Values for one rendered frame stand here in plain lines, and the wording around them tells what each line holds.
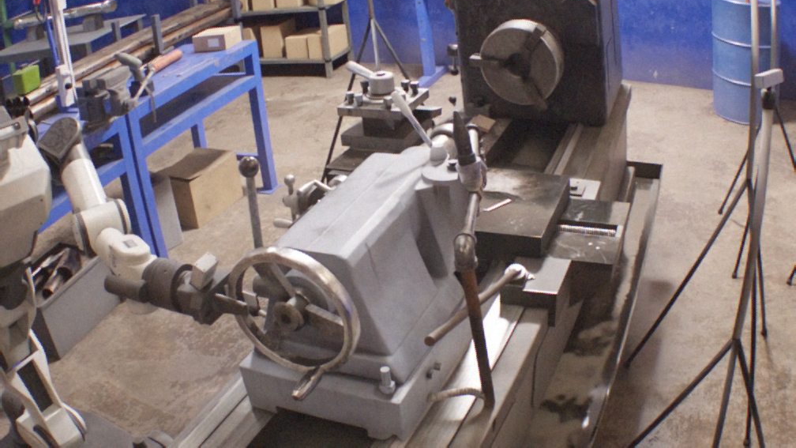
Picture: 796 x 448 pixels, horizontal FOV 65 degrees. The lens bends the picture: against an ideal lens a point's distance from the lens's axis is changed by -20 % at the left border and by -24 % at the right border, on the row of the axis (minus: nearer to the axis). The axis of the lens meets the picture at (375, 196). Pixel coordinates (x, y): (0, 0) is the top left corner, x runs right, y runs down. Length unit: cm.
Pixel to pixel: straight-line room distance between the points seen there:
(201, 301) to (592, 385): 117
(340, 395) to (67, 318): 218
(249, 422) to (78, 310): 205
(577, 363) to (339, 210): 103
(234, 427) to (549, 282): 70
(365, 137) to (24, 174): 86
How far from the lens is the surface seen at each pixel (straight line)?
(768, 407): 263
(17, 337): 219
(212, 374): 292
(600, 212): 185
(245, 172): 125
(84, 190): 163
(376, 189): 134
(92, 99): 316
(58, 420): 231
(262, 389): 134
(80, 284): 332
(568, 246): 171
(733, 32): 501
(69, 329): 329
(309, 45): 620
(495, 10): 245
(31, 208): 168
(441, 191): 136
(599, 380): 205
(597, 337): 220
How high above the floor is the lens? 172
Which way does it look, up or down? 25 degrees down
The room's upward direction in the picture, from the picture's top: 7 degrees counter-clockwise
